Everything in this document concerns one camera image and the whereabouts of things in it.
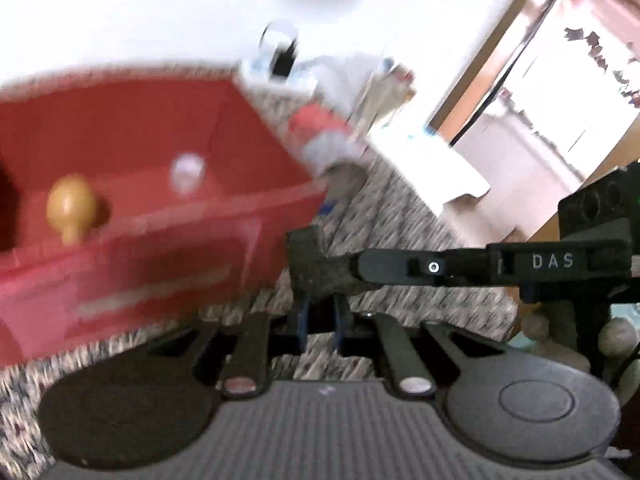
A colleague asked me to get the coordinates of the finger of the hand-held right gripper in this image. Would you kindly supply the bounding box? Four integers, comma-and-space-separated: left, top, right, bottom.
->
285, 226, 363, 307

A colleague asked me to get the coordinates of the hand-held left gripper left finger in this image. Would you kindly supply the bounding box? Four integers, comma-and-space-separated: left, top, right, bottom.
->
145, 296, 308, 400

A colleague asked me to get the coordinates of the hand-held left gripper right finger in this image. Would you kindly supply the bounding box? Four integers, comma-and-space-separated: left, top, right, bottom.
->
332, 295, 506, 400

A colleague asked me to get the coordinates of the clear tape roll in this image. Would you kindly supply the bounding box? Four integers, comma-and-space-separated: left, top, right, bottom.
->
170, 152, 207, 195

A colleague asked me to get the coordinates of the red cardboard box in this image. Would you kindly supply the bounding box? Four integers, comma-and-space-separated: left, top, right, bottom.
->
0, 72, 331, 366

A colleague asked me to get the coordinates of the tan dried gourd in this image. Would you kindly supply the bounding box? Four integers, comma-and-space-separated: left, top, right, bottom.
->
46, 174, 111, 246

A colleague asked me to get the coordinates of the person's right hand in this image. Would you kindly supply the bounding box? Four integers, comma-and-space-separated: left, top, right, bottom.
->
520, 305, 640, 402

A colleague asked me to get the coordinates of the tape-wrapped cylinder jar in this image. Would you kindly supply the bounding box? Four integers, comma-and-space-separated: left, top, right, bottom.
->
300, 132, 368, 181

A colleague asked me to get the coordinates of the small red carton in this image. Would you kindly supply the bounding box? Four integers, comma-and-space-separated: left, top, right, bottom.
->
287, 105, 353, 148

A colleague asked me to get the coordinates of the brown paper bag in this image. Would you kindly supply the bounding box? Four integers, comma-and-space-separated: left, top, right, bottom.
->
350, 57, 418, 133

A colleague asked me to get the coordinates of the white power strip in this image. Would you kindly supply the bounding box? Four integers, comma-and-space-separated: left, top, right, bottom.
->
240, 57, 321, 96

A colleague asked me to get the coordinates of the black charger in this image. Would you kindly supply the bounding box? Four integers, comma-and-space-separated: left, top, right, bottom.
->
270, 35, 298, 81

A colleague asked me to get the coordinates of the wooden door frame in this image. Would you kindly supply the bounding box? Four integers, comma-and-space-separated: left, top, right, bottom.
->
427, 0, 640, 241

